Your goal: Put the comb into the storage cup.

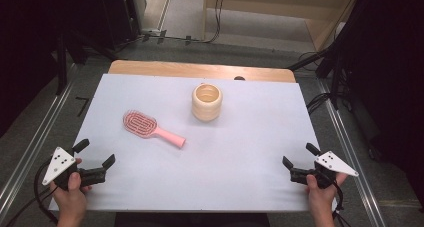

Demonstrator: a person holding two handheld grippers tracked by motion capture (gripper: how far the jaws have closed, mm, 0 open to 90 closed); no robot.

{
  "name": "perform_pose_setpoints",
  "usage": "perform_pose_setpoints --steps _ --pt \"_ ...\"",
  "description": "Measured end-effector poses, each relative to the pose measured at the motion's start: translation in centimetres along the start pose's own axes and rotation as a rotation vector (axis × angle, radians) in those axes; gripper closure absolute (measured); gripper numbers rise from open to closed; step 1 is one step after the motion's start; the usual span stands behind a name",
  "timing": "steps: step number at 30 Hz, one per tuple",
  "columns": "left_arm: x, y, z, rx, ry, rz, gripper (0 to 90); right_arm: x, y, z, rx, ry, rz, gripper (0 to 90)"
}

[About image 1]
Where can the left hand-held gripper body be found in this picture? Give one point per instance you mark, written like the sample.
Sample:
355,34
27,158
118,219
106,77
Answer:
58,162

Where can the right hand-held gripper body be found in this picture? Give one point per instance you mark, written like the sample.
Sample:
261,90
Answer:
333,163

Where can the pink hairbrush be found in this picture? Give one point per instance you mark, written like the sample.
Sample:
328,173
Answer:
140,123

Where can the cream ribbed cup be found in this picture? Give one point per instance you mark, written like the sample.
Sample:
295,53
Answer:
206,112

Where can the person's right hand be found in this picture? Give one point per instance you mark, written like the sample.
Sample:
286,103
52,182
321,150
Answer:
321,198

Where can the person's left hand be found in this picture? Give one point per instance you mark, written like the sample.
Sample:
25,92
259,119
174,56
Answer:
70,200

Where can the white board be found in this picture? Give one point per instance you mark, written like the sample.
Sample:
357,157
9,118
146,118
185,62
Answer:
233,160

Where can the black metal stand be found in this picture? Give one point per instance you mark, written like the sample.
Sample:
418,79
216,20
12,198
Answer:
61,67

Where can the wooden table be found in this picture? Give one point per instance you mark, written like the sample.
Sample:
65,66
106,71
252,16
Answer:
166,68

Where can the dark equipment cabinet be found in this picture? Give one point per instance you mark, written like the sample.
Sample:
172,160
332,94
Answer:
120,17

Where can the wooden platform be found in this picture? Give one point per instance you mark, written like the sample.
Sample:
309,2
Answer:
266,7

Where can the metal floor rail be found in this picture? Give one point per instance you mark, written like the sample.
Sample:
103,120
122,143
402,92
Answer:
36,143
350,157

